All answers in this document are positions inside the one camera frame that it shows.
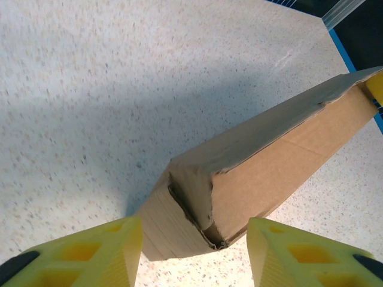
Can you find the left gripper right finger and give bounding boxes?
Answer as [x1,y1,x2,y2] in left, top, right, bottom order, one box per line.
[245,217,383,287]

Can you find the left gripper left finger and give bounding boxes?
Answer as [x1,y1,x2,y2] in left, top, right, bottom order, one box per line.
[0,215,144,287]

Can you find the brown cardboard box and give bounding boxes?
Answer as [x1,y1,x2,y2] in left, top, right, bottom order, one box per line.
[133,66,383,261]

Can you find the blue table edge strip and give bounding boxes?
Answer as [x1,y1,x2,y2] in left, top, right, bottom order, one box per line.
[328,26,383,134]

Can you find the aluminium frame post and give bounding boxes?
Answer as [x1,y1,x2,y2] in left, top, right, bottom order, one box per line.
[321,0,368,30]

